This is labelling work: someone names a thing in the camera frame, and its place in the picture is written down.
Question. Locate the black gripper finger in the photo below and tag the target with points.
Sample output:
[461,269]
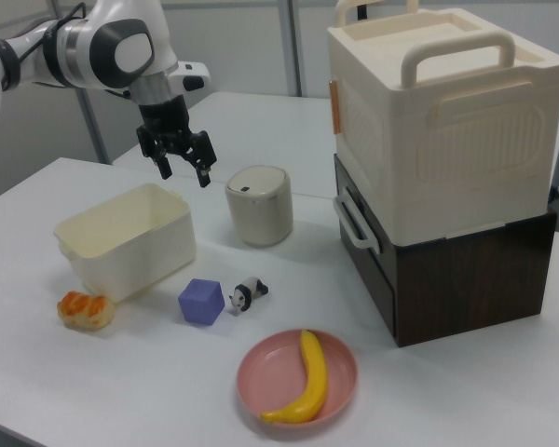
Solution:
[204,160]
[160,160]

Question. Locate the dark wooden drawer cabinet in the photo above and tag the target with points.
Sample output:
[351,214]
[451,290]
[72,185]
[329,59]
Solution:
[452,274]

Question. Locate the cream open plastic box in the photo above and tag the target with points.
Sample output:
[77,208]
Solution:
[126,242]

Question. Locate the beige cylindrical lidded bin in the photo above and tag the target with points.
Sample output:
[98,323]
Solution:
[261,207]

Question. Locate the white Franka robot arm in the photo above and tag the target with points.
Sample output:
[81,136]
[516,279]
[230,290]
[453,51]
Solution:
[121,51]

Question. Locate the purple cube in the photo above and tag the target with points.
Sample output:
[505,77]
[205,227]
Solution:
[201,302]

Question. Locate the pink plate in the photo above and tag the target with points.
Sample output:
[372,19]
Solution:
[279,372]

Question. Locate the panda toy figure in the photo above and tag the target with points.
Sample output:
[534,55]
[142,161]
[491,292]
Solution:
[247,294]

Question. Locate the yellow toy banana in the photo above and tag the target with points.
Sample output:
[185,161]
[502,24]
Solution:
[314,377]

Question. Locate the toy bread croissant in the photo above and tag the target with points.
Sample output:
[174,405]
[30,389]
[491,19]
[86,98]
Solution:
[86,309]

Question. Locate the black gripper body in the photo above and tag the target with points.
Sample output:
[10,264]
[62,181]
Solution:
[163,118]

